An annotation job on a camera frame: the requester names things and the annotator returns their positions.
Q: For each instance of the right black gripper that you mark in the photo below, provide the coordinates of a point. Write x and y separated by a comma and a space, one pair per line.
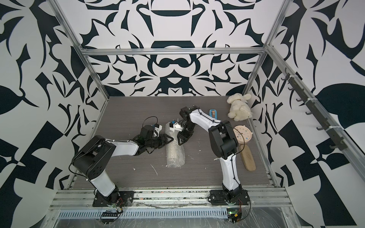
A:
183, 137

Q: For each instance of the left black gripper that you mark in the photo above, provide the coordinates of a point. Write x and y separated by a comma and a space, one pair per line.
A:
166, 141

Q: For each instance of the clear bubble wrap sheet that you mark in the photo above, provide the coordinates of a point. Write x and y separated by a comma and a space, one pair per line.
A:
175, 154

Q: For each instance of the blue tape dispenser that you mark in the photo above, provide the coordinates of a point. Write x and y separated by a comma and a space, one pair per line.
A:
213, 113

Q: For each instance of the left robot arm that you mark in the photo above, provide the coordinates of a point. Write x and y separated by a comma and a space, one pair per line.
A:
91, 161

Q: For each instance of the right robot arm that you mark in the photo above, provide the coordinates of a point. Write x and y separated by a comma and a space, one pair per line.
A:
223, 143

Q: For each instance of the pink round alarm clock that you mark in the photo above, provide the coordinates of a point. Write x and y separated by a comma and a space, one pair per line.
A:
243, 134

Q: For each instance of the cream plush teddy bear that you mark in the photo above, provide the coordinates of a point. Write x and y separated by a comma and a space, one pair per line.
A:
239, 109

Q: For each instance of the tan oval case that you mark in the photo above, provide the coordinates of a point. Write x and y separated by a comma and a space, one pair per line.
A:
247, 158

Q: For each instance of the left black electronics board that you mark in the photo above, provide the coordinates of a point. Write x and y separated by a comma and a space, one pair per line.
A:
109, 216

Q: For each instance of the black electronics board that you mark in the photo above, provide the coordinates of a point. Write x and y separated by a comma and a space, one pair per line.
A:
109, 216
234, 215

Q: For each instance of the right black electronics board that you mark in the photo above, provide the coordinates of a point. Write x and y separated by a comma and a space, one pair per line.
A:
234, 215

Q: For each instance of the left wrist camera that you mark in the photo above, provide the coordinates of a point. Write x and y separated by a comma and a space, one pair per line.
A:
157, 128

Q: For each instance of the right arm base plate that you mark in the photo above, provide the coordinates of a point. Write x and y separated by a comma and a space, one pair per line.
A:
237, 197

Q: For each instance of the white perforated cable duct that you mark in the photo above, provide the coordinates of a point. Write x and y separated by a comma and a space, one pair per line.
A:
220, 213

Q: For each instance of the black wall hook rail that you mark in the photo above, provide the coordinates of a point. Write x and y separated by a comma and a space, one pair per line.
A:
317, 110

